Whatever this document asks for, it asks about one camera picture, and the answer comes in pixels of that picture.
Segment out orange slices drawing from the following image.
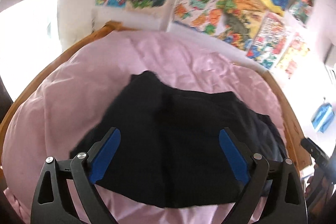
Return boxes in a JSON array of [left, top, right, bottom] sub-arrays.
[[173, 0, 225, 36]]

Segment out pale orange drawing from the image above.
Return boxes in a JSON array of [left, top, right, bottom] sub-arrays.
[[276, 32, 310, 79]]

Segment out green red drawing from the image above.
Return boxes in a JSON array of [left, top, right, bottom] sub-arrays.
[[288, 0, 315, 27]]

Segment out wooden bed frame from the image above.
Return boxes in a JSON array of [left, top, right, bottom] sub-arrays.
[[1, 20, 312, 173]]

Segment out pink bed sheet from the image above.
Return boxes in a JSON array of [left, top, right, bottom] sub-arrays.
[[2, 31, 284, 223]]

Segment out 2024 dragon drawing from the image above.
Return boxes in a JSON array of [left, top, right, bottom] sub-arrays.
[[247, 12, 288, 70]]

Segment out black cat flowers drawing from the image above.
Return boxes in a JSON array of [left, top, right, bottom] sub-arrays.
[[216, 0, 267, 52]]

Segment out black puffer jacket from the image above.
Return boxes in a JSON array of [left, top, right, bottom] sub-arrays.
[[70, 71, 286, 208]]

